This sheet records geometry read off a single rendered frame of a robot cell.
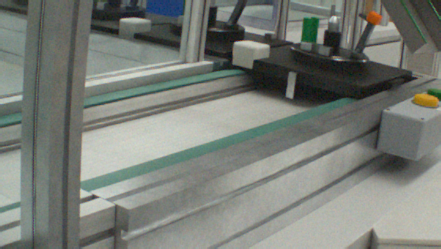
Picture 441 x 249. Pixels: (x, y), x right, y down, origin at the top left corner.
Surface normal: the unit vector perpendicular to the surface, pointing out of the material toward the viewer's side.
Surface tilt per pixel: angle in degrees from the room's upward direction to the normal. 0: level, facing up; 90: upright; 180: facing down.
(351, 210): 0
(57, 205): 90
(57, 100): 90
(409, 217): 0
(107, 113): 90
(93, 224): 90
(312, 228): 0
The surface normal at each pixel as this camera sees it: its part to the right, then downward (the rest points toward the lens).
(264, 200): 0.83, 0.23
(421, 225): 0.11, -0.96
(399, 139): -0.54, 0.14
